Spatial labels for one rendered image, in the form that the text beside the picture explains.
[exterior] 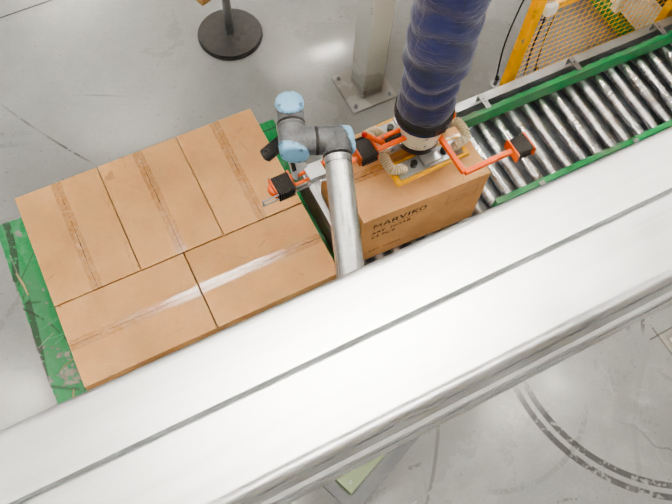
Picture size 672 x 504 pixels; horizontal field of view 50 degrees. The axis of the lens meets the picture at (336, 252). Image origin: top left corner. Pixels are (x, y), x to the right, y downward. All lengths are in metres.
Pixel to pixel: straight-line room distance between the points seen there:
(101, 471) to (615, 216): 0.30
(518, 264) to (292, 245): 2.95
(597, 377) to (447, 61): 2.09
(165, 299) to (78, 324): 0.38
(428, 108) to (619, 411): 1.99
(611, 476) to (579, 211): 3.48
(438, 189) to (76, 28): 2.75
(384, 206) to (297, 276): 0.56
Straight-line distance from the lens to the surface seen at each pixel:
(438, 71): 2.47
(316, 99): 4.43
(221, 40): 4.69
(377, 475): 2.84
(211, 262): 3.32
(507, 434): 3.75
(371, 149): 2.80
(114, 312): 3.31
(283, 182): 2.71
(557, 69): 4.03
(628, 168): 0.44
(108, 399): 0.37
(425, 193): 3.03
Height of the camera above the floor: 3.56
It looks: 65 degrees down
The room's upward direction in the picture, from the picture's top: 6 degrees clockwise
